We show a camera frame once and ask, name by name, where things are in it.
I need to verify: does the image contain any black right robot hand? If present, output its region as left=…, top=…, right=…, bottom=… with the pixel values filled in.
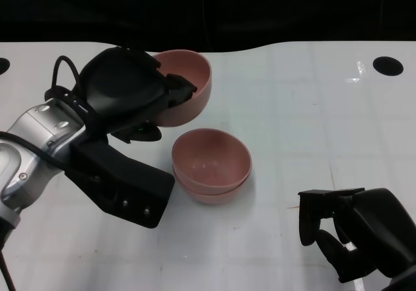
left=298, top=187, right=416, bottom=284

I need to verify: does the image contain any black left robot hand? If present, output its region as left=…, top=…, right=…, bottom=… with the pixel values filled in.
left=76, top=46, right=200, bottom=144

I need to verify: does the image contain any pink plastic bowl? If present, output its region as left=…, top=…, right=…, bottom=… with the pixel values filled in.
left=171, top=128, right=253, bottom=188
left=174, top=167, right=253, bottom=206
left=149, top=49, right=213, bottom=128

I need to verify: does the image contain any black backdrop cloth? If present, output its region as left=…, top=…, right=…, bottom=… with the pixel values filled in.
left=0, top=0, right=416, bottom=54

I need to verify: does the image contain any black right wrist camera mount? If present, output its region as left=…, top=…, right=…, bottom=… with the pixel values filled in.
left=383, top=264, right=416, bottom=291

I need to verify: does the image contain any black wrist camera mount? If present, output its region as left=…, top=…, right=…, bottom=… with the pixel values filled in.
left=64, top=138, right=176, bottom=229
left=383, top=264, right=416, bottom=291

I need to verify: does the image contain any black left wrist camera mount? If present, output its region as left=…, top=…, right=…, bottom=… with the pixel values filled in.
left=64, top=138, right=176, bottom=229

